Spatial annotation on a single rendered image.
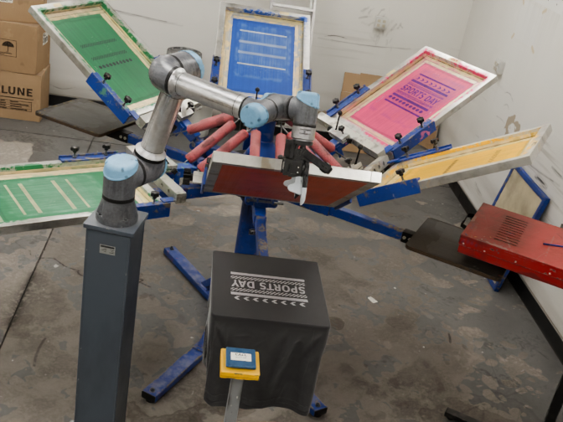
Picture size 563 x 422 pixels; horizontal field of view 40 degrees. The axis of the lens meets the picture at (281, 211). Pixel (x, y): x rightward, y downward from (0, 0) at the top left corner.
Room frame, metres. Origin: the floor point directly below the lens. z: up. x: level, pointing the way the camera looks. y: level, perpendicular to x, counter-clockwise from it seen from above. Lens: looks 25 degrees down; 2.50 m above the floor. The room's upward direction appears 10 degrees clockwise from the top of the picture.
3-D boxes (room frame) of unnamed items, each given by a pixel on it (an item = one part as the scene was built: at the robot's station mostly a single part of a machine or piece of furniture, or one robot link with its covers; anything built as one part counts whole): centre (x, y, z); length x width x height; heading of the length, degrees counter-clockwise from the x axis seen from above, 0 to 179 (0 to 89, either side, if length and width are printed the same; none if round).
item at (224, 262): (2.61, 0.00, 0.95); 0.48 x 0.44 x 0.01; 8
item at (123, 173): (2.48, 0.58, 1.37); 0.13 x 0.12 x 0.14; 155
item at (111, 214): (2.47, 0.59, 1.25); 0.15 x 0.15 x 0.10
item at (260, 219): (3.10, 0.07, 0.89); 1.24 x 0.06 x 0.06; 8
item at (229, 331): (2.38, -0.04, 0.74); 0.45 x 0.03 x 0.43; 98
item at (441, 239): (3.47, -0.47, 0.91); 1.34 x 0.40 x 0.08; 68
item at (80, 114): (3.97, 0.77, 0.91); 1.34 x 0.40 x 0.08; 68
